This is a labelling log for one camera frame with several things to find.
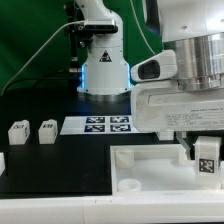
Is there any white front rail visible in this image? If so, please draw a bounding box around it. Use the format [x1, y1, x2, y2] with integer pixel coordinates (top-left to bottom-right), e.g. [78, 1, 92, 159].
[0, 192, 224, 224]

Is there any black cable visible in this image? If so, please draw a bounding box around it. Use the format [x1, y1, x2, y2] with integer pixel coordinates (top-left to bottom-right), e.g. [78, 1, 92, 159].
[1, 70, 79, 96]

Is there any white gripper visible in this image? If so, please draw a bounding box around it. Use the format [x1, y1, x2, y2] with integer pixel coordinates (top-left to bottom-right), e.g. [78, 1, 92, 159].
[131, 81, 224, 160]

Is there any black camera stand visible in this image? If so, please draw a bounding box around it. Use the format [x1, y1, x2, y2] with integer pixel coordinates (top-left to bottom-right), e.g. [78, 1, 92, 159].
[64, 1, 90, 89]

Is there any white square table top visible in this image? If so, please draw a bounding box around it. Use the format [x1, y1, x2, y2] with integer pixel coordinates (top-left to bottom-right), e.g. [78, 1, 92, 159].
[110, 144, 224, 194]

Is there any white sheet with fiducial markers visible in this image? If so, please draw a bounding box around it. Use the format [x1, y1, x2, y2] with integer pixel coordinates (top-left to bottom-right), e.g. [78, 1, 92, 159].
[60, 115, 137, 135]

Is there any grey cable left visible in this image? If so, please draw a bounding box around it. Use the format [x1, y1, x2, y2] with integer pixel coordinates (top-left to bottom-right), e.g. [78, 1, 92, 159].
[0, 20, 86, 96]

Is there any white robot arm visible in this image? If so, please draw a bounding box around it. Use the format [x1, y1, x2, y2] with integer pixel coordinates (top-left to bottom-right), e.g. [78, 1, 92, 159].
[75, 0, 224, 138]

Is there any white cable right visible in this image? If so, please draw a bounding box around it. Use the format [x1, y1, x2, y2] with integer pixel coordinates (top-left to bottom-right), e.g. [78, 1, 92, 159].
[129, 0, 158, 56]

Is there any white left block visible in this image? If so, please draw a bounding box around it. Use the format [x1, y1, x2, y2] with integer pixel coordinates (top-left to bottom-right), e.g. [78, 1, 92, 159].
[0, 153, 5, 176]

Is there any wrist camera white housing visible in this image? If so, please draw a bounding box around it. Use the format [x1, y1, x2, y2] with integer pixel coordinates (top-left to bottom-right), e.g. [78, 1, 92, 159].
[131, 50, 178, 82]

